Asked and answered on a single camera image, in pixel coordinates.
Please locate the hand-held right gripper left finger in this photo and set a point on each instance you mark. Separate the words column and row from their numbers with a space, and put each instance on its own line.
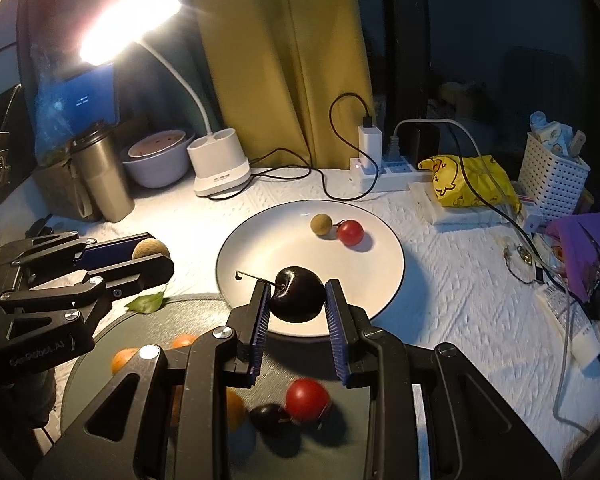
column 257, row 330

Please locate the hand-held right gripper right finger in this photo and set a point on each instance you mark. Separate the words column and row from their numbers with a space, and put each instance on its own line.
column 336, row 330

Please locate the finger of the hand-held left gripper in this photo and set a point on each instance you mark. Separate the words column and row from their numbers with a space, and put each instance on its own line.
column 107, row 250
column 140, row 270

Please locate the brown longan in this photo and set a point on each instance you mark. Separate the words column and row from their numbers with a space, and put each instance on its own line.
column 322, row 223
column 150, row 247

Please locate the round grey tray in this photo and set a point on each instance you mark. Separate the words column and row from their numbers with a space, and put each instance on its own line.
column 300, row 357

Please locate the dark plum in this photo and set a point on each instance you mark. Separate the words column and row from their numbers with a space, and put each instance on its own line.
column 297, row 300

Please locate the orange mandarin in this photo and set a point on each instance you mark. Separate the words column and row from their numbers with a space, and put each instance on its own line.
column 184, row 341
column 235, row 407
column 122, row 360

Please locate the red cherry tomato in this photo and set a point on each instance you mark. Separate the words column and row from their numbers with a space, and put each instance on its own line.
column 350, row 232
column 307, row 399

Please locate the dark cherry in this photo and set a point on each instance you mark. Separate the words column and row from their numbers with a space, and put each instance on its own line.
column 269, row 416

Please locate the white fruit bowl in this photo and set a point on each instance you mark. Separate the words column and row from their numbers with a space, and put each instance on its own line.
column 280, row 240

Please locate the green leaf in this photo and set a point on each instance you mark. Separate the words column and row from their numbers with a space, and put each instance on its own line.
column 145, row 303

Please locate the steel tumbler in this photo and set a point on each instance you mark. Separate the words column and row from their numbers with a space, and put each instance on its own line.
column 102, row 175

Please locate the lavender bowl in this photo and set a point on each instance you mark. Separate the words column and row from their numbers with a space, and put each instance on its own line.
column 155, row 172

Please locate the small pale bowl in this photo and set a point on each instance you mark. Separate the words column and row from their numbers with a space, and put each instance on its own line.
column 155, row 144

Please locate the white desk lamp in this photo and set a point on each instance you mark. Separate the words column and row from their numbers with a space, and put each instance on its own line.
column 220, row 170

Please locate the clear plastic bag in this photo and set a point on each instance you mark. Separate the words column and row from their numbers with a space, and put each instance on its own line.
column 47, row 125

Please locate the tablet with blue screen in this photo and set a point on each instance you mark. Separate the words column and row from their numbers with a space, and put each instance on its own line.
column 87, row 100

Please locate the white power strip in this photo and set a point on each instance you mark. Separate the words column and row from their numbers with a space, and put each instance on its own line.
column 395, row 175

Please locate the white charger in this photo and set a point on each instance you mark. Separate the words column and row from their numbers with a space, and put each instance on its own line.
column 367, row 142

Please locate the yellow duck print bag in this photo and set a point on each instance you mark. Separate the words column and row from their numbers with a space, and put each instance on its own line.
column 460, row 185

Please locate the small metal keyring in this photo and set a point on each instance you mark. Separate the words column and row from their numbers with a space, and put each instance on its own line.
column 520, row 256

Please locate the black power adapter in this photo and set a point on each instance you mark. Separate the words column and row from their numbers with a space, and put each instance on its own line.
column 425, row 142

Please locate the white paper packet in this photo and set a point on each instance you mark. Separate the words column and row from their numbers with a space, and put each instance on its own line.
column 575, row 325

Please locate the yellow curtain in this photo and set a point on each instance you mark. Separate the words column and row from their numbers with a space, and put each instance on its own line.
column 280, row 60

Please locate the white plastic basket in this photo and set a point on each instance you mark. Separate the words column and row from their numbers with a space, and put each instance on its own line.
column 550, row 180

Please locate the blue and white packets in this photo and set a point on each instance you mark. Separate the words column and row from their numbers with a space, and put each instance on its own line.
column 555, row 135

